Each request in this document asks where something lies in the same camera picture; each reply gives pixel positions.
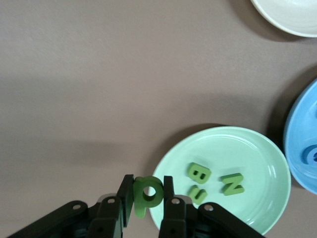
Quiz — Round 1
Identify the blue letter c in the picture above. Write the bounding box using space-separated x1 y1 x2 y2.
302 145 317 166

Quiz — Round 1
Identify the beige plate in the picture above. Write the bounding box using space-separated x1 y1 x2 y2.
250 0 317 38

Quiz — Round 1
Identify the green letter N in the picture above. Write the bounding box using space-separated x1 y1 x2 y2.
219 173 245 196

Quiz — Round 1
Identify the green plate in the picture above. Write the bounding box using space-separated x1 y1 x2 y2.
150 126 292 236

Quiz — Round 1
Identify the green letter B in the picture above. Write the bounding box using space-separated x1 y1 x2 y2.
187 162 212 184

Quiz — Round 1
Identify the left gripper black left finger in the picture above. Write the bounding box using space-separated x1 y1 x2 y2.
7 174 135 238

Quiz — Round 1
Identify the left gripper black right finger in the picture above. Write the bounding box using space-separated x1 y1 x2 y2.
158 175 266 238

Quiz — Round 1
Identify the brown table cover mat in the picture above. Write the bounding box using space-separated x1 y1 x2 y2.
0 0 317 238

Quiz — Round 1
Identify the green letter p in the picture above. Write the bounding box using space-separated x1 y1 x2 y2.
133 176 164 219

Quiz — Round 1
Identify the green letter u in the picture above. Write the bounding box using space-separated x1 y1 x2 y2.
188 184 208 205

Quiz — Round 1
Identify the blue plate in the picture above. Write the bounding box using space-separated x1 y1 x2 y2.
283 78 317 195

